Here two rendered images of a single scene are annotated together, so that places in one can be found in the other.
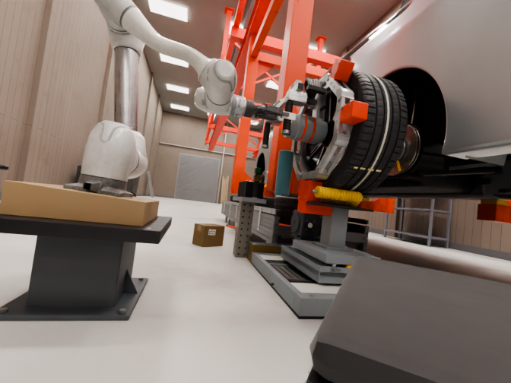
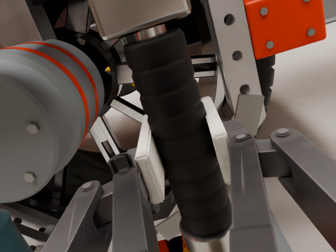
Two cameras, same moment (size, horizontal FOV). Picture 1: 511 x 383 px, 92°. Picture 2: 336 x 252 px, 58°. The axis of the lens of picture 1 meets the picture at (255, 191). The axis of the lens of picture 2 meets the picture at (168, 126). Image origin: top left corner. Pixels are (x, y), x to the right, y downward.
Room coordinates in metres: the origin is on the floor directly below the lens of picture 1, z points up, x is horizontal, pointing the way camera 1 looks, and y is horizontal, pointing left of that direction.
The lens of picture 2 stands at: (1.07, 0.06, 0.91)
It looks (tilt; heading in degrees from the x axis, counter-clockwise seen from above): 20 degrees down; 290
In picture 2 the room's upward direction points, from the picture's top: 18 degrees counter-clockwise
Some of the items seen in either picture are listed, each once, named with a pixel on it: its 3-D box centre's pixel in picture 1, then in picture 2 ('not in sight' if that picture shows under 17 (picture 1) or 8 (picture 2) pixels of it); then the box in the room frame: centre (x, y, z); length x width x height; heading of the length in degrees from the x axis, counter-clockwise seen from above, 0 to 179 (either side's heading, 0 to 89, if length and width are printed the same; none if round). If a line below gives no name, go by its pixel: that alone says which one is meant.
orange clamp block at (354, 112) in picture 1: (353, 113); (276, 20); (1.04, -0.37, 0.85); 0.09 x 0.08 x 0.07; 14
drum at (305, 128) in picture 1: (304, 128); (32, 106); (1.33, -0.22, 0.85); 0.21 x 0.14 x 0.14; 104
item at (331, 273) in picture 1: (325, 262); not in sight; (1.43, -0.45, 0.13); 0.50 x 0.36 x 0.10; 14
